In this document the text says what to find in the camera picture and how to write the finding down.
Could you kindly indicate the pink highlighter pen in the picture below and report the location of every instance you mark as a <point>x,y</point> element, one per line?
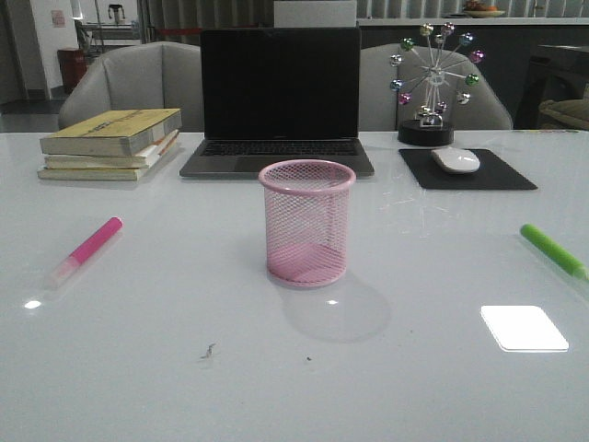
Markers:
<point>84,251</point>

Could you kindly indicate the green highlighter pen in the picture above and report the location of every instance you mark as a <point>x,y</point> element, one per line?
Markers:
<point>554,251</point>

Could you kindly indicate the pink mesh pen holder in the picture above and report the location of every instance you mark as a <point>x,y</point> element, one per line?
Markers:
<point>306,218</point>

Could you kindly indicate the grey open laptop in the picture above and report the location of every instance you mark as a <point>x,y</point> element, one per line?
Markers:
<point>274,94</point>

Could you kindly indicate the middle cream book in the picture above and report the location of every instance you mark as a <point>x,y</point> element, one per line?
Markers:
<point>70,161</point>

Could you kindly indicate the cream book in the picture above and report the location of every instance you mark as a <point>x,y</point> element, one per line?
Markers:
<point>70,161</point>
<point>89,173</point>

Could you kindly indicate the white computer mouse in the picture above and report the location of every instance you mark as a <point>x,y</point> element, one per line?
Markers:
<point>456,160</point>

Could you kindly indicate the top yellow book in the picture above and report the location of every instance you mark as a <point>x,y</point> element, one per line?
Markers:
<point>113,133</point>

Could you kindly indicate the right grey armchair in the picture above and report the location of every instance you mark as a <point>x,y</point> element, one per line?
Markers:
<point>390,91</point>

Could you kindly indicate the grey armchair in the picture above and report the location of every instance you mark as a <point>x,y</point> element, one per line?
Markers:
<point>390,91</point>
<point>155,75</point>

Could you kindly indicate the left grey armchair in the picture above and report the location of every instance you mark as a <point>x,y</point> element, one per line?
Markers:
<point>155,75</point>

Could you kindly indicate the black mouse pad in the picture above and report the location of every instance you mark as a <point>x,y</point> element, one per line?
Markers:
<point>492,173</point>

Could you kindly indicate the white box behind laptop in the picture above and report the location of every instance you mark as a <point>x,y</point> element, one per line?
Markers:
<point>314,14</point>

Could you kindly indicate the ferris wheel desk ornament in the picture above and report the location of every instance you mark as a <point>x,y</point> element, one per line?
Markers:
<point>429,126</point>

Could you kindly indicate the bottom cream book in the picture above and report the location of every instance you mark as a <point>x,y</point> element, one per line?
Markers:
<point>89,173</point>

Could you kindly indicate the red trash bin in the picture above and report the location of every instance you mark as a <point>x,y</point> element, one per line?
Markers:
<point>73,66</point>

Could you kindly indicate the fruit bowl on counter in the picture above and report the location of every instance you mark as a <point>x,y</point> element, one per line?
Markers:
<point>478,9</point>

